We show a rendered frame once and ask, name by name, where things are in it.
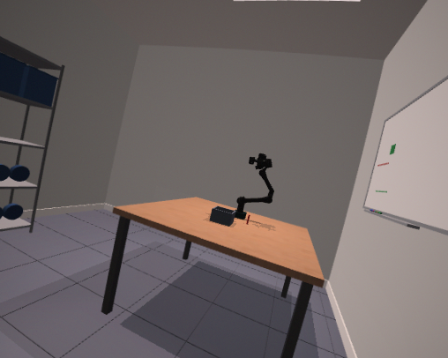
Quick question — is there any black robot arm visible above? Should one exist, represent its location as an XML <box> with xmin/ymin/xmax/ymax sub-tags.
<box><xmin>236</xmin><ymin>153</ymin><xmax>274</xmax><ymax>213</ymax></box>

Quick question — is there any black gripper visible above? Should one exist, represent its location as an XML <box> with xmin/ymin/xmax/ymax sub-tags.
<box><xmin>249</xmin><ymin>157</ymin><xmax>272</xmax><ymax>168</ymax></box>

